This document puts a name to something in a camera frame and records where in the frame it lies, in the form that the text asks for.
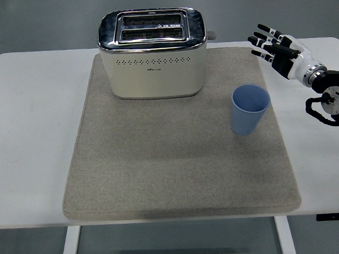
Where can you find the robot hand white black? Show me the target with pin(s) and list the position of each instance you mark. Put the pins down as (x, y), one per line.
(297, 61)

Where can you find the blue ribbed plastic cup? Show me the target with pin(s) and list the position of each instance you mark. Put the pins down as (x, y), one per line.
(246, 118)

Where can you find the beige felt table mat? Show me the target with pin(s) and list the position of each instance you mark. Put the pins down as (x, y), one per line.
(160, 162)

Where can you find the cream and chrome toaster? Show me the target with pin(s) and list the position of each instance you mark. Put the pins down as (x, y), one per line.
(154, 78)

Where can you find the black table control panel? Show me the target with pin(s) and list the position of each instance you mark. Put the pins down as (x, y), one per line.
(338, 216)

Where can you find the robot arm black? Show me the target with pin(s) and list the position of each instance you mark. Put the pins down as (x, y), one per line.
(336, 79)

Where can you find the white table leg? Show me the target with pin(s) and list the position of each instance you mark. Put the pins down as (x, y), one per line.
(285, 238)
(69, 250)

